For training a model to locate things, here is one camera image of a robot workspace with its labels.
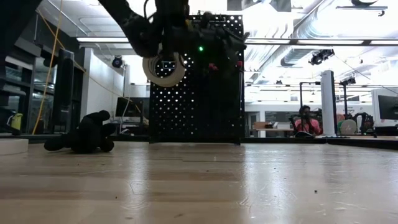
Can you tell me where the white masking tape roll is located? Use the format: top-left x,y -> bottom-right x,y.
150,55 -> 182,81
0,138 -> 30,156
146,54 -> 184,85
142,51 -> 187,88

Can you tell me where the black work glove yellow cuff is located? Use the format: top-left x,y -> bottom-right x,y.
43,110 -> 118,154

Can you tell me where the black pegboard storage bin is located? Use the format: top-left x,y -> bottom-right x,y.
200,70 -> 245,121

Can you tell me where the black perforated pegboard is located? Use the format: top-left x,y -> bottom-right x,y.
149,14 -> 246,144

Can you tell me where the ceiling light bar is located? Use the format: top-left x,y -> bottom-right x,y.
76,37 -> 130,44

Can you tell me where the black computer monitor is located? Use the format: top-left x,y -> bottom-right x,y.
115,96 -> 150,119
377,94 -> 398,121

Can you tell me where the person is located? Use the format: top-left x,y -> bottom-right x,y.
289,105 -> 324,136

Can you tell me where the white tower fan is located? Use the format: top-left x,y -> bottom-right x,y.
320,70 -> 338,136

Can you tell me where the tall black tower cabinet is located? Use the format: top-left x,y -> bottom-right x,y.
51,48 -> 76,135

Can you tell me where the round grey device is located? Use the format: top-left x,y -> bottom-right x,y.
336,119 -> 358,136

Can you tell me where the black and red robot equipment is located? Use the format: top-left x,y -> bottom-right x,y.
351,111 -> 378,138

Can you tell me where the dark shelving unit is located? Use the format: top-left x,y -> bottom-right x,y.
0,0 -> 55,137

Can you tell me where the yellow-green bottle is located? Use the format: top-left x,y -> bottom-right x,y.
10,113 -> 24,131

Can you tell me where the double-prong wire pegboard hook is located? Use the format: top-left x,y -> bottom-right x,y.
160,59 -> 177,70

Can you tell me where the long wire pegboard tool rack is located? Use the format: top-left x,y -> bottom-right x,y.
189,14 -> 233,26

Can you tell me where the black ceiling-mounted camera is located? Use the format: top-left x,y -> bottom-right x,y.
111,55 -> 124,69
308,49 -> 336,67

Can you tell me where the black pole frame stand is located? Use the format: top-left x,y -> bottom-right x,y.
298,81 -> 322,133

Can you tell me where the black camera on pole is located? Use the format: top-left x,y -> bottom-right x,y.
339,75 -> 358,121

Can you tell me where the yellow cable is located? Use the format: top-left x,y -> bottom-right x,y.
30,0 -> 150,136

